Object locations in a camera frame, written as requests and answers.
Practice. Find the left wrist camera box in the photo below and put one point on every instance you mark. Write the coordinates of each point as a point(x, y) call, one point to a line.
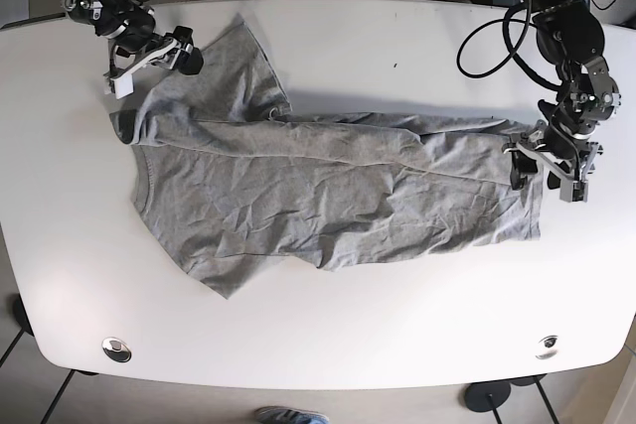
point(572, 191)

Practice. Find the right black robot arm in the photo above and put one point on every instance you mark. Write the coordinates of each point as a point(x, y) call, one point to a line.
point(110, 18)

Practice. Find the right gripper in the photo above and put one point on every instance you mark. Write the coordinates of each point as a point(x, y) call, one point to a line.
point(131, 52)

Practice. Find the grey shoe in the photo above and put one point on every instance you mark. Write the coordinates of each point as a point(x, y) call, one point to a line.
point(283, 415)

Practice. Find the silver table grommet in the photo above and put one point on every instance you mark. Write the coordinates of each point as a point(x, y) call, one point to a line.
point(546, 347)
point(116, 350)

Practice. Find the left silver table grommet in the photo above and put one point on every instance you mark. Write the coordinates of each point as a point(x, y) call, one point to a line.
point(116, 350)

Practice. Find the black table leg left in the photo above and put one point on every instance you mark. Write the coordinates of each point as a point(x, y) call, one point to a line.
point(19, 315)

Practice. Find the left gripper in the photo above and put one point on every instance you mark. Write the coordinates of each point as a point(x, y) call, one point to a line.
point(566, 158)

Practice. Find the black round stand base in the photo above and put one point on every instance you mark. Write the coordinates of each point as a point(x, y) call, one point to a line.
point(483, 397)

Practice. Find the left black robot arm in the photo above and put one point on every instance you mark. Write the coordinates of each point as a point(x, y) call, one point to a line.
point(571, 39)

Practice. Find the right silver table grommet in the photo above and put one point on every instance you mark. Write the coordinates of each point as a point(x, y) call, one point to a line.
point(546, 347)

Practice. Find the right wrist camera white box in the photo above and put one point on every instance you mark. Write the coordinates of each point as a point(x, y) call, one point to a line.
point(120, 86)

